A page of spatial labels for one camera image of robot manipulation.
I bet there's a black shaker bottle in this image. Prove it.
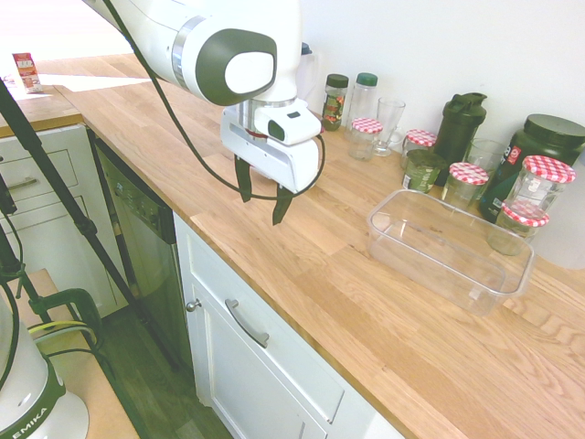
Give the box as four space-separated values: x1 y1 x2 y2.
432 91 489 187

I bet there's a black stainless dishwasher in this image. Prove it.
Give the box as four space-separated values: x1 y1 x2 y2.
88 130 194 369

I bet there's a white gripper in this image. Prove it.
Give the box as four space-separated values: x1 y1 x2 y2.
219 104 322 227

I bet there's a red white carton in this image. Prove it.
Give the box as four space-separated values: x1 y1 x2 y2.
11 50 45 95

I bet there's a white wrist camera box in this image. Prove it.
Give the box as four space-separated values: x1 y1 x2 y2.
252 101 324 147

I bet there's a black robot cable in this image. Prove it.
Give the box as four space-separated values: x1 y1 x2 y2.
101 0 327 200

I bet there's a white cabinet with knob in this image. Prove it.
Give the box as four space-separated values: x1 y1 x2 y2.
172 211 406 439

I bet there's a brass drawer handle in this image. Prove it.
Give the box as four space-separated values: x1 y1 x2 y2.
5 177 40 193

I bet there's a large black protein tub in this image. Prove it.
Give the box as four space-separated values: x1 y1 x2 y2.
478 113 585 224

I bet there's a clear pitcher blue lid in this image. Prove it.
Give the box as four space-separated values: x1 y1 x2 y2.
299 41 322 115

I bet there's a white drawer cabinet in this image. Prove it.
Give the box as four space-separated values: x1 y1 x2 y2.
0 122 132 319

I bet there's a glass jar red checkered lid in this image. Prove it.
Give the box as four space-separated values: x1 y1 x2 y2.
348 117 384 162
441 162 491 212
400 129 439 171
485 202 551 257

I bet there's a black base cable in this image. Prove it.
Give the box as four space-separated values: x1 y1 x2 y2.
0 212 25 399

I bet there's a clear bottle green lid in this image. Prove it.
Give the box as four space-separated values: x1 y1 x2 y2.
346 72 379 127

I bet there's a clear drinking glass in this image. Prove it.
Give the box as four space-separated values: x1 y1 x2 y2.
465 138 510 202

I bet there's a tall clear glass mug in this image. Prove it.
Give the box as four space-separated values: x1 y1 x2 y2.
373 97 407 158

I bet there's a silver drawer bar handle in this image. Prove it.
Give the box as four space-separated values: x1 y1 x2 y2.
224 298 271 349

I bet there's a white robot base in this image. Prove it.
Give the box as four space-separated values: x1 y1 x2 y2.
0 292 90 439

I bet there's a yellow cable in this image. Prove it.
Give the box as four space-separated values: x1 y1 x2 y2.
28 319 98 344

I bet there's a spice jar black lid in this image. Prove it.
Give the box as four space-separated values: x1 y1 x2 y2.
322 73 350 133

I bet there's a dark green clamp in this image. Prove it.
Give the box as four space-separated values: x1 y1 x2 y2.
26 287 104 354

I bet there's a large jar red checkered lid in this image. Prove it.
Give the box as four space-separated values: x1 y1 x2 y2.
504 155 578 219

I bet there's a clear plastic container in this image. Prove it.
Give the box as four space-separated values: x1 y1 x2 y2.
367 188 537 318

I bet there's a black camera tripod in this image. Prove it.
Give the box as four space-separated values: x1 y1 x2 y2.
0 77 182 373

